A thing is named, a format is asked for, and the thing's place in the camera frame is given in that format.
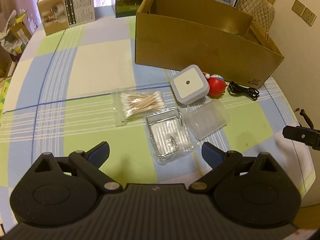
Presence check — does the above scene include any clear plastic case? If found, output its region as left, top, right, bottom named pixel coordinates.
left=184, top=99, right=230, bottom=140

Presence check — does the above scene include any bagged metal clip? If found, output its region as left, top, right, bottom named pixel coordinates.
left=145, top=107, right=194, bottom=165

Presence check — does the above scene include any bag of cotton swabs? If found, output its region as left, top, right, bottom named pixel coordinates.
left=111, top=89, right=167, bottom=127

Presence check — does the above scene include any black cable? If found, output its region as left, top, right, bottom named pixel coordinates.
left=227, top=80, right=261, bottom=101

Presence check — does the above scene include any red round toy figure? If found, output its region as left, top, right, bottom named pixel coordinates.
left=203, top=72, right=227, bottom=97

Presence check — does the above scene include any white square night light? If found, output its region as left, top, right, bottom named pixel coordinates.
left=170, top=64, right=209, bottom=105

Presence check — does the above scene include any checkered tablecloth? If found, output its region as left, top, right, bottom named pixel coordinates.
left=1, top=7, right=316, bottom=233

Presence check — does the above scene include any brown cardboard box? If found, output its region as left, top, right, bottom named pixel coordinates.
left=135, top=0, right=284, bottom=88

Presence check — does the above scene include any beige quilted chair cover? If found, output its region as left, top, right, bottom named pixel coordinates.
left=235, top=0, right=275, bottom=32

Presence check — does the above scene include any clutter of boxes at left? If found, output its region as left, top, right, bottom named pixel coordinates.
left=1, top=10, right=33, bottom=78

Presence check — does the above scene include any white and brown product box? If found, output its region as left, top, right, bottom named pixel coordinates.
left=37, top=0, right=95, bottom=36

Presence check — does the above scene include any beige wall socket right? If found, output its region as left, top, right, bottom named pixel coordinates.
left=302, top=8, right=317, bottom=27

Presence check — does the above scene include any beige wall socket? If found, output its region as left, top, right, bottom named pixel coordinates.
left=291, top=0, right=306, bottom=17
left=302, top=8, right=317, bottom=27

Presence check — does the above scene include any beige wall socket left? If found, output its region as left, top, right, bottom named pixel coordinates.
left=291, top=0, right=306, bottom=17

